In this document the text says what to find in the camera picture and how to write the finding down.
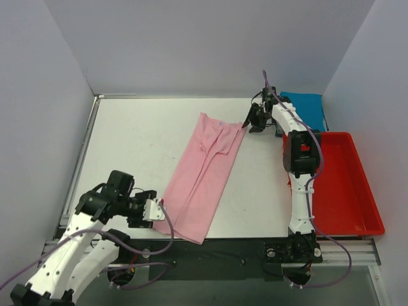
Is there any pink t shirt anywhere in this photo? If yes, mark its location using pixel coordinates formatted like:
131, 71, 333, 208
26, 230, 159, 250
153, 113, 245, 244

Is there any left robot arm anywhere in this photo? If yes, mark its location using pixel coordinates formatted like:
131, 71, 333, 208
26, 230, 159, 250
10, 170, 164, 305

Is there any aluminium frame rail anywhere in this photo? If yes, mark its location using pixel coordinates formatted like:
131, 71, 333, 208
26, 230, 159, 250
38, 239, 381, 268

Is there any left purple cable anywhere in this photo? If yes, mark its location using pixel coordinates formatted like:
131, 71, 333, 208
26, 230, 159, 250
0, 200, 175, 290

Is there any red plastic tray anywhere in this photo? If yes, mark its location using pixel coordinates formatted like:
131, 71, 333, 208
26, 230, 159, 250
282, 131, 386, 237

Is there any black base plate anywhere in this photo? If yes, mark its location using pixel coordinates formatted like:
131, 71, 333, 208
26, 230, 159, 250
107, 237, 323, 286

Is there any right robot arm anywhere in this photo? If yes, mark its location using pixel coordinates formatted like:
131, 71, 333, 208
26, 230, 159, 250
242, 86, 323, 239

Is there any folded teal t shirt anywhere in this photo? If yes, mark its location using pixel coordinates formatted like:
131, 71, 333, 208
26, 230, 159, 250
280, 91, 326, 132

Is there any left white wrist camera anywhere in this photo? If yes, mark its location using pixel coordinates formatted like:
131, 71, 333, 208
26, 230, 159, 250
143, 198, 166, 222

